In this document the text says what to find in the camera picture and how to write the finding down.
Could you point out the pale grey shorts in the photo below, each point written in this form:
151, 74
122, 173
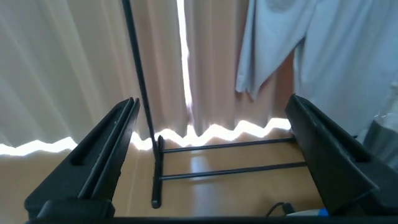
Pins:
335, 56

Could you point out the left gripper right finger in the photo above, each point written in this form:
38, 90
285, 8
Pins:
339, 168

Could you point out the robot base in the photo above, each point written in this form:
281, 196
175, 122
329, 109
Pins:
306, 213

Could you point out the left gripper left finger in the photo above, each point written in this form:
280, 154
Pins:
93, 161

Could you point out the beige curtain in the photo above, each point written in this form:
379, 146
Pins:
62, 62

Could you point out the black clothes rack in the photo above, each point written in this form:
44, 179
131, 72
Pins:
157, 174

